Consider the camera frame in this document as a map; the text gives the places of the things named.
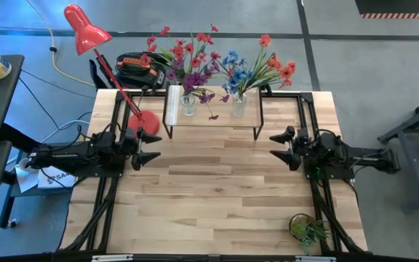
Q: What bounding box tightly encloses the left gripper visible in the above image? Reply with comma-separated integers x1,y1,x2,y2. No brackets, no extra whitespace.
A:
121,127,163,172

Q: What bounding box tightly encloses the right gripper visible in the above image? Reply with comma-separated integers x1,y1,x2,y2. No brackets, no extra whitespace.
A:
269,125,312,172

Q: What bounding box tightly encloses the ribbed glass vase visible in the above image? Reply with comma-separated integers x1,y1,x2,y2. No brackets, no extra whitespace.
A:
179,92,197,117

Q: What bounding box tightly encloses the diamond-cut glass vase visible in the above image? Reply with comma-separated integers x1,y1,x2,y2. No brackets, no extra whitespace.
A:
231,92,248,119

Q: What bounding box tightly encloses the orange artificial flower bunch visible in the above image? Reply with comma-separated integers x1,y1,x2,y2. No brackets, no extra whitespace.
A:
244,33,298,96

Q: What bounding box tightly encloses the green strip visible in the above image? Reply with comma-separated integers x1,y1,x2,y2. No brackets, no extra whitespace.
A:
165,57,231,122

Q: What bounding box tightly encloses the blue artificial flower bunch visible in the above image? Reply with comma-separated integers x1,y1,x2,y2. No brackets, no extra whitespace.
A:
220,49,255,97

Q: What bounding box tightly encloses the red artificial flower bunch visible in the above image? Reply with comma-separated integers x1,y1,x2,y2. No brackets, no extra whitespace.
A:
139,23,232,99

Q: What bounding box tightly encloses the wooden shelf with black legs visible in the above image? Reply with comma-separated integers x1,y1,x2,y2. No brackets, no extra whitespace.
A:
161,84,266,141

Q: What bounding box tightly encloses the potted succulent plant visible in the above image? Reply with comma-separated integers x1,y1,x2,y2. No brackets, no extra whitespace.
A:
288,213,331,255

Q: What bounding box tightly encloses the white printed paper sheet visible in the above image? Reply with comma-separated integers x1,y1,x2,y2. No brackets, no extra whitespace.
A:
36,165,78,191

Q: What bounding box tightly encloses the red desk lamp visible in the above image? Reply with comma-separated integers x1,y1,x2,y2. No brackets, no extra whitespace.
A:
63,4,161,137

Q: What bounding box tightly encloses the black mat with hazard stripes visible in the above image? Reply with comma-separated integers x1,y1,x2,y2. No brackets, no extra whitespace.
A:
354,0,419,20

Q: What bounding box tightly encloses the black rig frame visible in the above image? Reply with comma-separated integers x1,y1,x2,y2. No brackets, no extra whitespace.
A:
59,89,370,255

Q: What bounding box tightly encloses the orange black cable reel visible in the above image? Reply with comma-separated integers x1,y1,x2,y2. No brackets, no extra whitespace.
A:
115,51,167,90

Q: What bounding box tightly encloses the white floor cable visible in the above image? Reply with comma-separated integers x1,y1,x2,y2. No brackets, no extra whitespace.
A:
39,119,95,145

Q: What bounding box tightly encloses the black bracket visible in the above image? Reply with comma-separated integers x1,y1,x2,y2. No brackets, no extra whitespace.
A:
88,54,118,90

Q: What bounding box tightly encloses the silver metal bracket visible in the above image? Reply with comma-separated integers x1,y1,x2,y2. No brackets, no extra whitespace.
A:
294,255,338,262
91,254,135,262

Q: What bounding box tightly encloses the black floor cable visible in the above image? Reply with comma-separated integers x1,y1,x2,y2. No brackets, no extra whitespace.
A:
17,68,97,130

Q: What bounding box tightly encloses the yellow cable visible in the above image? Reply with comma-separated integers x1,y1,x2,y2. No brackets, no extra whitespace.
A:
25,0,96,89

